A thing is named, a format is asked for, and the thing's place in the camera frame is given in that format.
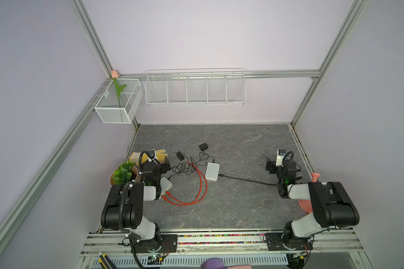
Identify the black power adapter with cable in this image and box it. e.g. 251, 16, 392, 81
171, 151, 198, 176

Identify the red ethernet cable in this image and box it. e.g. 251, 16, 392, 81
161, 162, 209, 206
161, 163, 204, 205

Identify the grey ethernet cable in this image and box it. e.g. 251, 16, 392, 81
218, 170, 278, 184

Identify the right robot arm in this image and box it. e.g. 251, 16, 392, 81
264, 159, 360, 251

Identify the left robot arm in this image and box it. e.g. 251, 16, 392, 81
101, 149, 172, 253

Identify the yellow work glove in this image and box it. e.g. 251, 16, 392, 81
129, 149, 168, 165

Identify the potted green plant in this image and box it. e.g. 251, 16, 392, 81
110, 161, 139, 186

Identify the pink watering can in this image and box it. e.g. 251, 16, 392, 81
299, 173, 320, 214

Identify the white mesh corner basket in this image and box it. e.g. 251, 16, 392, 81
94, 78, 143, 124

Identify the artificial pink tulip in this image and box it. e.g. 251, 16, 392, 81
111, 70, 127, 108

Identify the purple object at bottom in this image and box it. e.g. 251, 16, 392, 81
200, 258, 227, 269

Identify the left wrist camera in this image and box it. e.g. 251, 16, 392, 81
140, 150, 155, 163

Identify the black cable on table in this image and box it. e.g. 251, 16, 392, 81
218, 174, 279, 186

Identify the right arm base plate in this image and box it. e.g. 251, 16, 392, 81
263, 232, 313, 251

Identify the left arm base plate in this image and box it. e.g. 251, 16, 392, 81
133, 234, 178, 253

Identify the white wire wall basket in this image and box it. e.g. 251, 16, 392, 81
145, 68, 247, 105

